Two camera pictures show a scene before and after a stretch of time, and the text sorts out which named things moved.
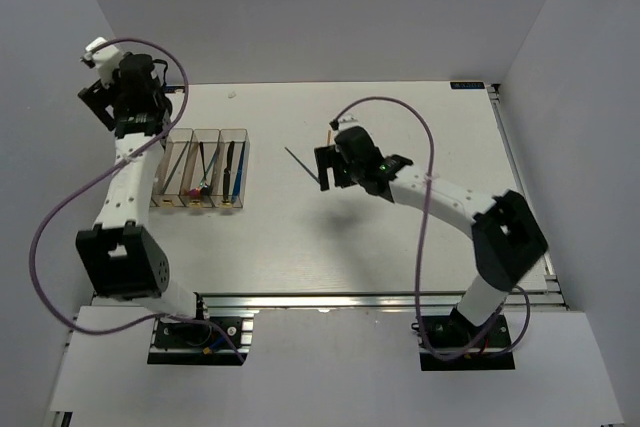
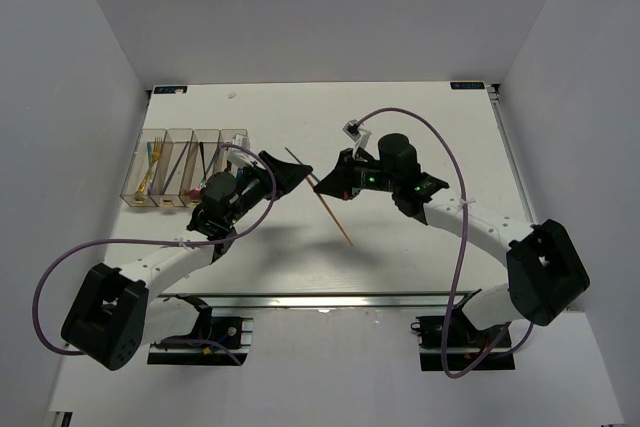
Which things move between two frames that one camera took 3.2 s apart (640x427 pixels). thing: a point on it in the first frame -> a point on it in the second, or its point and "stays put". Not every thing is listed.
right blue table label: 465,85 stays put
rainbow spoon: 195,193 stays put
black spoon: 205,189 stays put
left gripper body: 99,97 -> 252,190
